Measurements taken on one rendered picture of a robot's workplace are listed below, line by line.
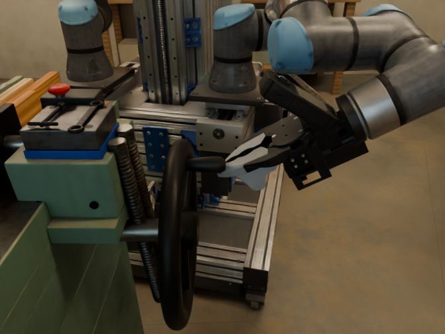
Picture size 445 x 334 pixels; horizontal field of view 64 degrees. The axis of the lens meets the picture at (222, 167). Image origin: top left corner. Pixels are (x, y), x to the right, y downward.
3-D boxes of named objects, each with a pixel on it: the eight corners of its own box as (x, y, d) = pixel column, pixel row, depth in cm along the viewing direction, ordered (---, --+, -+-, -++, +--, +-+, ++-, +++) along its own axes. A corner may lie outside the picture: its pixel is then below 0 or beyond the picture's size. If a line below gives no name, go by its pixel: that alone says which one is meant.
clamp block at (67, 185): (118, 220, 49) (107, 165, 44) (21, 219, 49) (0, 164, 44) (140, 164, 62) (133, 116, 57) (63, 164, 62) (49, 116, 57)
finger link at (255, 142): (232, 195, 56) (285, 170, 54) (213, 167, 54) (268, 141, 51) (232, 183, 59) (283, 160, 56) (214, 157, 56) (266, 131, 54)
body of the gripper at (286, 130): (294, 194, 51) (376, 158, 48) (267, 150, 47) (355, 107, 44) (287, 165, 58) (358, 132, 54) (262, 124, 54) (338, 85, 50)
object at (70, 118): (102, 159, 46) (94, 120, 43) (17, 159, 46) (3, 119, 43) (126, 117, 57) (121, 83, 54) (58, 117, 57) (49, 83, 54)
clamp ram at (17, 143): (44, 187, 50) (24, 129, 45) (-9, 187, 50) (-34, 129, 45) (67, 155, 57) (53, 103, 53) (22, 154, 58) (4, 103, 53)
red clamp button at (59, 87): (66, 96, 50) (64, 89, 49) (44, 96, 50) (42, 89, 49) (73, 89, 52) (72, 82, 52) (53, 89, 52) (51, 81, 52)
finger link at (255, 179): (233, 207, 54) (289, 182, 51) (212, 179, 51) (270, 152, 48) (232, 195, 56) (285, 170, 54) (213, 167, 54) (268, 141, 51)
